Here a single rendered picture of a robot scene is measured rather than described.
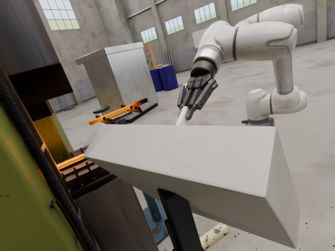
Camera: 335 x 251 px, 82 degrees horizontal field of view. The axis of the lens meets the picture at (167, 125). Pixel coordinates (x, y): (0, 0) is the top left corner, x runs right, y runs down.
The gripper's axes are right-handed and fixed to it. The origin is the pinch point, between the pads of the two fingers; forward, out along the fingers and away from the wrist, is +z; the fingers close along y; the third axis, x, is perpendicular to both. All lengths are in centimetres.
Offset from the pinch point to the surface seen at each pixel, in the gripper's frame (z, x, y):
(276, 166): 17.0, 14.3, -27.1
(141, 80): -266, -187, 351
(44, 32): -5.8, 34.2, 31.1
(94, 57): -226, -68, 377
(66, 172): 24, -2, 47
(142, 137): 16.0, 16.5, -7.9
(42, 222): 35.3, 12.9, 12.8
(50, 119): 5, 7, 73
